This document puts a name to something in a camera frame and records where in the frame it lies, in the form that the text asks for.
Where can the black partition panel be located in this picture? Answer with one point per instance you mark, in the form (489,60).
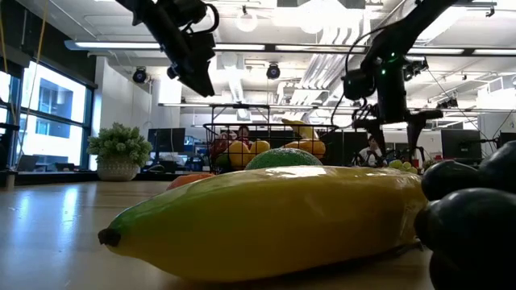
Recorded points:
(346,149)

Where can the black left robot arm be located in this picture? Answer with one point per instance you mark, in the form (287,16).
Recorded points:
(149,20)

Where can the small yellow banana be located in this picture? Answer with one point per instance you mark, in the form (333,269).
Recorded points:
(302,129)

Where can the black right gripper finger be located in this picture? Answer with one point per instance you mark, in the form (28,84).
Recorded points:
(415,137)
(377,139)

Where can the long ceiling light bar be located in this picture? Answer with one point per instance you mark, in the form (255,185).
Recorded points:
(121,45)

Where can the green avocado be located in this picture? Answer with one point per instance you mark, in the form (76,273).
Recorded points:
(282,159)

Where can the potted green succulent plant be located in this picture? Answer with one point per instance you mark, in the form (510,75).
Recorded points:
(119,145)

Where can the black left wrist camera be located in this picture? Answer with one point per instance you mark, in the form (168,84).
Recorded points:
(185,12)

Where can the yellow plastic lemon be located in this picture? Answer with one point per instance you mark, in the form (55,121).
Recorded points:
(240,153)
(260,146)

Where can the orange yellow mango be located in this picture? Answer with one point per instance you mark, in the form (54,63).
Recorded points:
(308,147)

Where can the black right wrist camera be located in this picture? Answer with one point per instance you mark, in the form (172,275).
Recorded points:
(356,84)

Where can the small orange tangerine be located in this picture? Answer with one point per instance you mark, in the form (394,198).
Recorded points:
(187,179)

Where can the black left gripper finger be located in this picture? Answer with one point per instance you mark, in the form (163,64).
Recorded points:
(201,82)

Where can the person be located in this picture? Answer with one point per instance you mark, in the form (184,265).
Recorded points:
(371,152)
(243,132)

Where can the black ceiling spotlight pair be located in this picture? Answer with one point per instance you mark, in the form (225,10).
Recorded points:
(447,103)

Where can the black grapes bunch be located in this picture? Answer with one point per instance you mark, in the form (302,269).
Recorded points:
(471,225)

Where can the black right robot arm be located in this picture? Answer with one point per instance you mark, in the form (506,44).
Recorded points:
(411,28)

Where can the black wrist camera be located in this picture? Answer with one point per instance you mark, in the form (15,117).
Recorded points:
(185,12)
(356,84)

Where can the large yellow banana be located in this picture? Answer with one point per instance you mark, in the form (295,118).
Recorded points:
(262,221)

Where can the grey short post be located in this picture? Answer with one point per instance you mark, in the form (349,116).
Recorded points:
(9,180)

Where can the black computer monitor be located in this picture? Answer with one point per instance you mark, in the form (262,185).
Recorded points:
(508,140)
(166,140)
(460,144)

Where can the large window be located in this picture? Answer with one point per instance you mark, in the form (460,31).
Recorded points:
(52,133)

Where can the black metal rig frame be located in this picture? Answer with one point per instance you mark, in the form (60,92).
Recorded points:
(242,106)

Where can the green grapes bunch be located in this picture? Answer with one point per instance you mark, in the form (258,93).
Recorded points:
(399,164)

